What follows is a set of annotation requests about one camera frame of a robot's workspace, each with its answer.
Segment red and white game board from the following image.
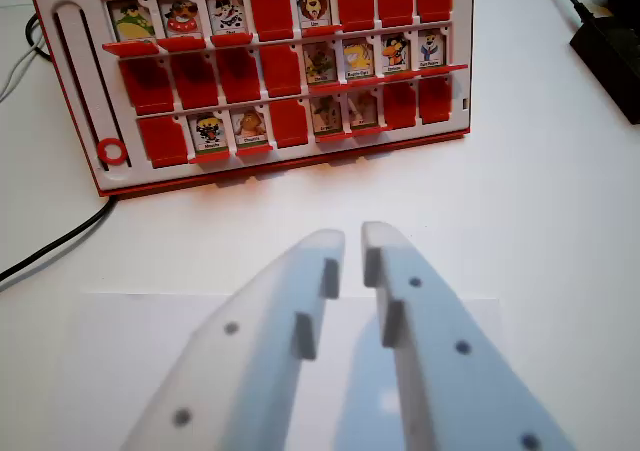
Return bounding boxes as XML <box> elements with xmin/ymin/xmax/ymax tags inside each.
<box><xmin>23</xmin><ymin>0</ymin><xmax>474</xmax><ymax>200</ymax></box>

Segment black power box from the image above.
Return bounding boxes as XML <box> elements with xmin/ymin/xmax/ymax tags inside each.
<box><xmin>568</xmin><ymin>14</ymin><xmax>640</xmax><ymax>126</ymax></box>

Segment thin black cable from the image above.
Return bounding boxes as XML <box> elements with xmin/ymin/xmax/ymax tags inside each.
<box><xmin>0</xmin><ymin>194</ymin><xmax>119</xmax><ymax>285</ymax></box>
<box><xmin>23</xmin><ymin>12</ymin><xmax>54</xmax><ymax>65</ymax></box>

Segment thin white cable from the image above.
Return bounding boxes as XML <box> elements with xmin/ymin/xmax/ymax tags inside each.
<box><xmin>0</xmin><ymin>33</ymin><xmax>51</xmax><ymax>103</ymax></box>

